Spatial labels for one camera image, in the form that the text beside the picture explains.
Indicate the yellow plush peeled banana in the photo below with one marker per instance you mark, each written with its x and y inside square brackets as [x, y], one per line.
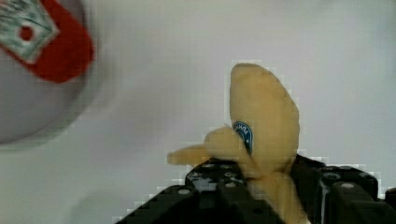
[263, 140]

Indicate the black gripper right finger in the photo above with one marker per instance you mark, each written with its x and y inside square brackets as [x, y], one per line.
[340, 194]

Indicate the red plush ketchup bottle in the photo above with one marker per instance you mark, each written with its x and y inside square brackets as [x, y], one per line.
[45, 38]

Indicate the grey round plate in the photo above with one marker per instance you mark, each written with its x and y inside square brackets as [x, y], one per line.
[29, 104]

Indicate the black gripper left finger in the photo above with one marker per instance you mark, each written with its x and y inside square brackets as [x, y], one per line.
[214, 192]

